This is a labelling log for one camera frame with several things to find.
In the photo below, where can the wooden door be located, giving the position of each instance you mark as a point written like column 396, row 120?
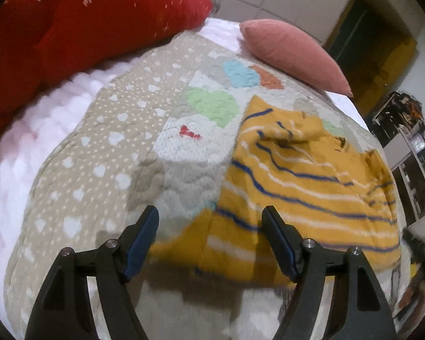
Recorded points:
column 373, row 47

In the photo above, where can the yellow striped knit sweater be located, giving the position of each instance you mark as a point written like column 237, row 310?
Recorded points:
column 318, row 182

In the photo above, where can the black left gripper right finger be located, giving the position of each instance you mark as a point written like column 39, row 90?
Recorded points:
column 358, row 310

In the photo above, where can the red floral duvet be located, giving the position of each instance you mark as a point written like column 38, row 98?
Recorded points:
column 43, row 42

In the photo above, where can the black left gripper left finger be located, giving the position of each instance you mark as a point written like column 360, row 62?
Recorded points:
column 63, row 309

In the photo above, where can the pink corduroy pillow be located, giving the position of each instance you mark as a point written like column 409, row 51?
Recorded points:
column 291, row 50

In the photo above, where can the patchwork heart quilt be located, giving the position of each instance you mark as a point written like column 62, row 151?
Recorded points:
column 161, row 134

